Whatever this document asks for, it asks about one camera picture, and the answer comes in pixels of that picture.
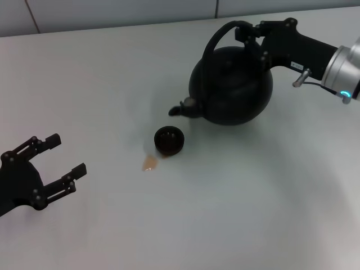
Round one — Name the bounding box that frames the silver metal cable plug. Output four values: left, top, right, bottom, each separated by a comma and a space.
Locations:
292, 69, 312, 87

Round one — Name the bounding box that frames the thin black cable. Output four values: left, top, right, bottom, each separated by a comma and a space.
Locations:
305, 80, 343, 96

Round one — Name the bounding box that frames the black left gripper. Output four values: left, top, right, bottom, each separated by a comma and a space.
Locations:
0, 133, 87, 217

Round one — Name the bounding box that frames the black round teapot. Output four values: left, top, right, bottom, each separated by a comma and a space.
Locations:
168, 20, 274, 127

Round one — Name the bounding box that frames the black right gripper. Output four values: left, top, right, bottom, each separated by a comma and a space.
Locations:
235, 17, 340, 82

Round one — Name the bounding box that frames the brown spilled tea puddle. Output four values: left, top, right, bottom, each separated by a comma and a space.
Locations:
140, 154, 169, 172

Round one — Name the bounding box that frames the small dark teacup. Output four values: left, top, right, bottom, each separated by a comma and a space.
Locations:
154, 125, 186, 155

